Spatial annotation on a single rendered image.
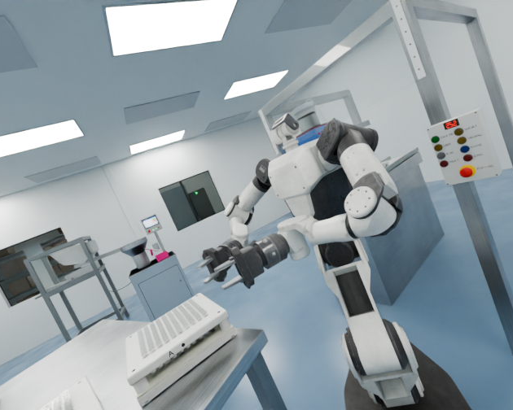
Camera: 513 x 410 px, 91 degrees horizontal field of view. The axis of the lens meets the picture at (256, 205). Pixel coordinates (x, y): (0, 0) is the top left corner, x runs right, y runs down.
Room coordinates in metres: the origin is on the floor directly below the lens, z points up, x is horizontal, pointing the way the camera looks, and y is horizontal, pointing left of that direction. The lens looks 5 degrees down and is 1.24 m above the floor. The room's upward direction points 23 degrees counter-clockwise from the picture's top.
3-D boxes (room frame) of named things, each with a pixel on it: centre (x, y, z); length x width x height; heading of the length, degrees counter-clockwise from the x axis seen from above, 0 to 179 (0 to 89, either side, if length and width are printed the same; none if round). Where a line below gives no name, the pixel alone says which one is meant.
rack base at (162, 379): (0.66, 0.34, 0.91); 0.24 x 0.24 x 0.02; 29
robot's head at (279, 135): (0.98, -0.21, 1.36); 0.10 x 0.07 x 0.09; 29
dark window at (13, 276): (5.07, 4.51, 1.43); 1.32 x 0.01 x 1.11; 114
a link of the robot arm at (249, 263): (0.72, 0.06, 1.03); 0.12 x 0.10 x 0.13; 110
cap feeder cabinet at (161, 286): (3.53, 1.68, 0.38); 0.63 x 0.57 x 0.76; 114
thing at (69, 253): (3.70, 2.59, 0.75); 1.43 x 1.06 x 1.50; 114
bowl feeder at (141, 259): (3.56, 1.74, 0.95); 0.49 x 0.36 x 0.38; 114
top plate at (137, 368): (0.66, 0.34, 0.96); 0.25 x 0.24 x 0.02; 29
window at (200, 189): (6.44, 1.43, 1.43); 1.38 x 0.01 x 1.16; 114
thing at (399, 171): (2.13, -1.02, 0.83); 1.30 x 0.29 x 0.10; 124
